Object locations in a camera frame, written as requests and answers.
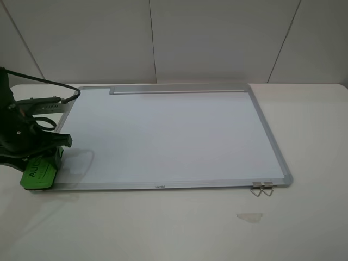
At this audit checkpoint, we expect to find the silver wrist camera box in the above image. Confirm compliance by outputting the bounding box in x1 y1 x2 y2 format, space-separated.
16 96 70 115

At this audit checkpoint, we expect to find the right metal hanging clip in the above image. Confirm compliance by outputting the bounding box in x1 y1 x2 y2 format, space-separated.
260 182 274 197

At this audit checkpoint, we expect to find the clear tape piece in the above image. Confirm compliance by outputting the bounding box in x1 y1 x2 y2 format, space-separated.
236 213 263 223

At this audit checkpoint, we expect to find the white aluminium-framed whiteboard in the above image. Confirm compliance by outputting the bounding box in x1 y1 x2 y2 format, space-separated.
52 85 293 191

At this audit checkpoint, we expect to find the green whiteboard eraser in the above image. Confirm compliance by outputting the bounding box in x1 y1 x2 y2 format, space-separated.
20 147 64 190

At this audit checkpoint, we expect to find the black camera cable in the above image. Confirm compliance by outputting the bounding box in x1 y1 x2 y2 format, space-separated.
0 67 81 131

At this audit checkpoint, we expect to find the left metal hanging clip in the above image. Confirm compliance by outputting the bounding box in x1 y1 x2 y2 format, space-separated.
250 182 263 197

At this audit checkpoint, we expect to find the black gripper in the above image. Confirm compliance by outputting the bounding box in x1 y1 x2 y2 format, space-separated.
0 114 72 173

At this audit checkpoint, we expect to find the metal hanging clip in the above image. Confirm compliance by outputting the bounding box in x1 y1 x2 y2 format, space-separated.
260 182 274 197
250 182 263 197

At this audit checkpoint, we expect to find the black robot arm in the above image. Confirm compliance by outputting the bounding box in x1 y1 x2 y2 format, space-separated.
1 67 81 172

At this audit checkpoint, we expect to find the silver whiteboard pen tray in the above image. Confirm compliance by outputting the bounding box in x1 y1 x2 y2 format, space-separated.
109 83 251 95

